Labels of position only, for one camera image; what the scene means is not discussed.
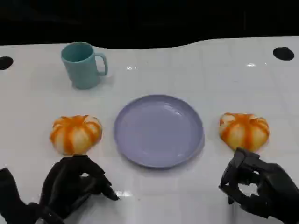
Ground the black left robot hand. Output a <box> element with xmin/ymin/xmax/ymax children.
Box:
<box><xmin>39</xmin><ymin>155</ymin><xmax>120</xmax><ymax>221</ymax></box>

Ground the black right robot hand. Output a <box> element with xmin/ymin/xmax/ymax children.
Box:
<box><xmin>219</xmin><ymin>147</ymin><xmax>299</xmax><ymax>221</ymax></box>

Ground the orange white toy bread roll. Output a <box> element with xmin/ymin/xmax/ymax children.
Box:
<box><xmin>50</xmin><ymin>114</ymin><xmax>103</xmax><ymax>156</ymax></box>
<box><xmin>219</xmin><ymin>112</ymin><xmax>270</xmax><ymax>152</ymax></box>

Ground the lilac plate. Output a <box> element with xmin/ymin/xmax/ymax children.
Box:
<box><xmin>114</xmin><ymin>94</ymin><xmax>205</xmax><ymax>169</ymax></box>

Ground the pale green mug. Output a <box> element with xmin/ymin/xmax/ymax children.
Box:
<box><xmin>61</xmin><ymin>42</ymin><xmax>108</xmax><ymax>90</ymax></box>

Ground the black backdrop cloth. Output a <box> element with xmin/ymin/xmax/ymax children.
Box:
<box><xmin>0</xmin><ymin>0</ymin><xmax>299</xmax><ymax>49</ymax></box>

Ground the black table cable hole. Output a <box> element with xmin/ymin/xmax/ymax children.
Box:
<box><xmin>0</xmin><ymin>56</ymin><xmax>14</xmax><ymax>70</ymax></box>
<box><xmin>272</xmin><ymin>47</ymin><xmax>295</xmax><ymax>61</ymax></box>

